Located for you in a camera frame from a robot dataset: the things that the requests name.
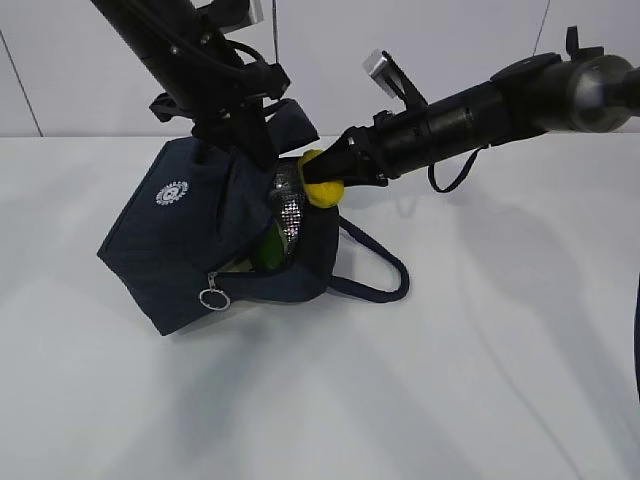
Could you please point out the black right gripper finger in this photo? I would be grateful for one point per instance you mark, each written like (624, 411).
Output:
(364, 179)
(337, 162)

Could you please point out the navy blue lunch bag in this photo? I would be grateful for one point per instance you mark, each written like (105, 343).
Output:
(199, 207)

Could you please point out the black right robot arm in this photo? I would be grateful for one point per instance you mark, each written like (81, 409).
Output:
(585, 91)

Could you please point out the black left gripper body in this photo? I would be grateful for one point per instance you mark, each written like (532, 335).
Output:
(267, 86)

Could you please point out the green cucumber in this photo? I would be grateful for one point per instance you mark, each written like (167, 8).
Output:
(272, 251)

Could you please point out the yellow lemon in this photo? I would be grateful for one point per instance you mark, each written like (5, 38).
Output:
(323, 195)

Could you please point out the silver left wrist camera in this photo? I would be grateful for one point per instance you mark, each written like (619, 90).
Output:
(231, 15)

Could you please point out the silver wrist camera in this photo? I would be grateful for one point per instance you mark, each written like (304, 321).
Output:
(386, 73)
(231, 15)

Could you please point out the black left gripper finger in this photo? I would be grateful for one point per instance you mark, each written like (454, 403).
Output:
(250, 128)

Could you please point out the glass container with green lid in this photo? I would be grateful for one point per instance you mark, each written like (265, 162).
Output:
(251, 263)

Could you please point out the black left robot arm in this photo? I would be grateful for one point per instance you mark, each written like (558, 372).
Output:
(217, 83)

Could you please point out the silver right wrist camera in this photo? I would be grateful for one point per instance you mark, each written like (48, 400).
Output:
(386, 73)

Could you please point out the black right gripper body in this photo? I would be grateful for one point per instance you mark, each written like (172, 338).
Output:
(369, 146)

